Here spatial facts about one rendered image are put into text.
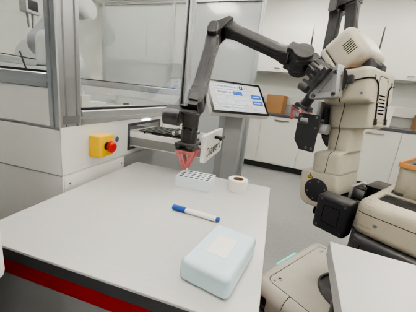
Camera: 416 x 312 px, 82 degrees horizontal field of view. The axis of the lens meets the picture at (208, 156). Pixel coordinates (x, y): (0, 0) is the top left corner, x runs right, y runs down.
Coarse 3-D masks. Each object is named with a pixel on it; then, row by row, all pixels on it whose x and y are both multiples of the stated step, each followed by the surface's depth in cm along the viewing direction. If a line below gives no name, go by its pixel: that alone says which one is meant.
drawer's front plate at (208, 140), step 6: (210, 132) 99; (216, 132) 105; (222, 132) 118; (204, 138) 91; (210, 138) 97; (204, 144) 91; (210, 144) 99; (204, 150) 92; (210, 150) 101; (216, 150) 111; (204, 156) 93; (210, 156) 102; (204, 162) 94
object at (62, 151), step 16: (0, 128) 74; (16, 128) 72; (32, 128) 71; (48, 128) 70; (64, 128) 69; (80, 128) 75; (96, 128) 81; (112, 128) 90; (128, 128) 99; (0, 144) 76; (16, 144) 74; (32, 144) 72; (48, 144) 70; (64, 144) 70; (80, 144) 76; (128, 144) 101; (0, 160) 77; (16, 160) 75; (32, 160) 73; (48, 160) 72; (64, 160) 71; (80, 160) 77; (96, 160) 84
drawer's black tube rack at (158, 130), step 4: (148, 128) 111; (152, 128) 112; (156, 128) 113; (160, 128) 114; (164, 128) 116; (168, 128) 118; (172, 128) 119; (144, 132) 105; (152, 132) 103; (156, 132) 102; (160, 132) 103; (164, 132) 104; (168, 132) 105; (176, 132) 107; (164, 136) 103; (168, 136) 112; (172, 136) 101; (176, 136) 100; (180, 136) 100
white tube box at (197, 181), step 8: (176, 176) 83; (184, 176) 84; (192, 176) 84; (200, 176) 85; (208, 176) 86; (176, 184) 84; (184, 184) 83; (192, 184) 82; (200, 184) 81; (208, 184) 81; (208, 192) 81
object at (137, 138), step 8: (144, 128) 115; (136, 136) 101; (144, 136) 100; (152, 136) 99; (160, 136) 98; (200, 136) 119; (136, 144) 101; (144, 144) 100; (152, 144) 99; (160, 144) 98; (168, 144) 97; (200, 152) 94
